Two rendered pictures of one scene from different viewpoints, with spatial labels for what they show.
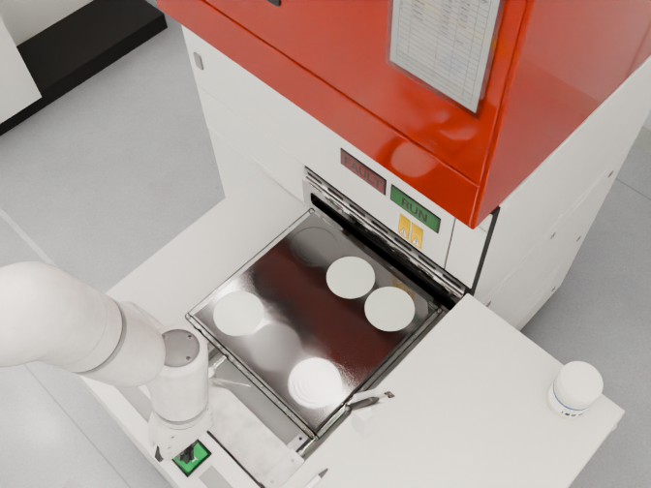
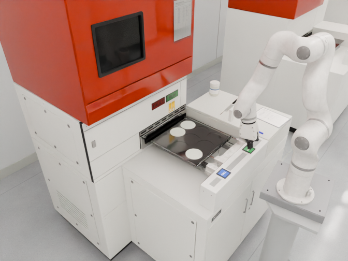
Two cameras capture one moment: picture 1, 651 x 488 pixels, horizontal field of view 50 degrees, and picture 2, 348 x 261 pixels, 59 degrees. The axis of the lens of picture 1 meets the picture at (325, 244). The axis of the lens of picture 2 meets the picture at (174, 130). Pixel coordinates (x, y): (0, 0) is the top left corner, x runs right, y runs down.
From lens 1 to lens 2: 182 cm
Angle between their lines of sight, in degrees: 64
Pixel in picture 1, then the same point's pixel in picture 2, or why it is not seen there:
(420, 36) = (179, 26)
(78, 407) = not seen: outside the picture
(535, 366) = (206, 97)
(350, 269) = (174, 131)
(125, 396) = (234, 166)
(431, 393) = (217, 110)
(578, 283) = not seen: hidden behind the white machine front
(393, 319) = (191, 124)
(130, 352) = not seen: hidden behind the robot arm
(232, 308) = (192, 155)
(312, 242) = (164, 140)
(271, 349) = (205, 145)
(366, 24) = (168, 37)
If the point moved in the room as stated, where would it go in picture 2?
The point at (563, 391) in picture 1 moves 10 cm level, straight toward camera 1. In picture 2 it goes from (217, 85) to (230, 88)
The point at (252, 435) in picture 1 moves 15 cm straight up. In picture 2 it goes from (233, 150) to (236, 130)
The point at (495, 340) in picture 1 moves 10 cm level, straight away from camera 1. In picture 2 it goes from (200, 101) to (186, 99)
